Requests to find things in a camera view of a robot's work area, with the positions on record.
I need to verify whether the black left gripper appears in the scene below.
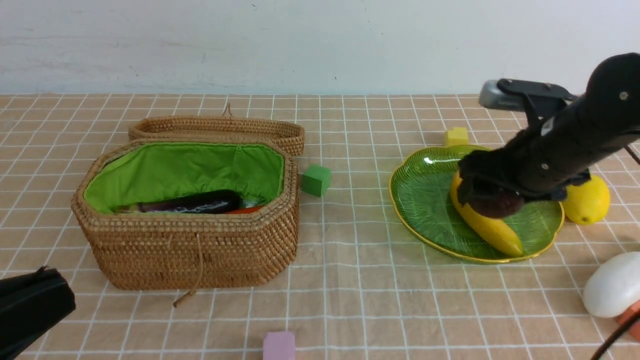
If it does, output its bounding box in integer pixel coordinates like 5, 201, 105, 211
0, 265, 76, 359

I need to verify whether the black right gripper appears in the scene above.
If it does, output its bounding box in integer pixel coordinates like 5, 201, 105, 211
456, 108, 608, 206

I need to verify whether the dark purple passion fruit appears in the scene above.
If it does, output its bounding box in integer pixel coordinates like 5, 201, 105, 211
469, 192, 525, 219

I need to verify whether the yellow banana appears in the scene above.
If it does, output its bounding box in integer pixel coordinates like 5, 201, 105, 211
449, 171, 524, 258

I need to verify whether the yellow lemon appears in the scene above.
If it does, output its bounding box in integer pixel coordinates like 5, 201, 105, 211
561, 175, 611, 225

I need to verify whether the white radish with leaves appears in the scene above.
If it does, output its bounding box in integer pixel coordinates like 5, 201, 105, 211
582, 251, 640, 318

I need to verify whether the purple eggplant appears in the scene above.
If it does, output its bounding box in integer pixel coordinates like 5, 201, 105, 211
112, 189, 243, 215

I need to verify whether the red chili pepper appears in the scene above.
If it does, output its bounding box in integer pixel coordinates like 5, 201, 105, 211
226, 205, 263, 215

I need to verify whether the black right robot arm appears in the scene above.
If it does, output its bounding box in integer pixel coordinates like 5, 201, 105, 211
457, 52, 640, 204

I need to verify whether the yellow foam cube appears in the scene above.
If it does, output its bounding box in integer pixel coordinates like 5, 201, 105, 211
444, 127, 470, 147

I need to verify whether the green glass plate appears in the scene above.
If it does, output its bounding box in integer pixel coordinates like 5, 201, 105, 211
388, 145, 565, 264

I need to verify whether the woven wicker basket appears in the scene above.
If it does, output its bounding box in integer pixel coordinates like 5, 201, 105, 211
71, 137, 300, 291

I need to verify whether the checkered beige tablecloth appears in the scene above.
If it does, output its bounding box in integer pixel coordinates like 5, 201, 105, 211
0, 93, 639, 360

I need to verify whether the green foam cube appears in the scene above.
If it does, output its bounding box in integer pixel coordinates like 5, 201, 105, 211
301, 164, 333, 198

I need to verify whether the wicker basket lid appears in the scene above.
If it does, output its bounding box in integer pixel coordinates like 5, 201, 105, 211
128, 104, 306, 157

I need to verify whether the pink foam cube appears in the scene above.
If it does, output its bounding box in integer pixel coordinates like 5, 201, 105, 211
262, 331, 297, 360

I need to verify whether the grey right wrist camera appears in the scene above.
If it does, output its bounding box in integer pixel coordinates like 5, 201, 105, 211
478, 79, 578, 125

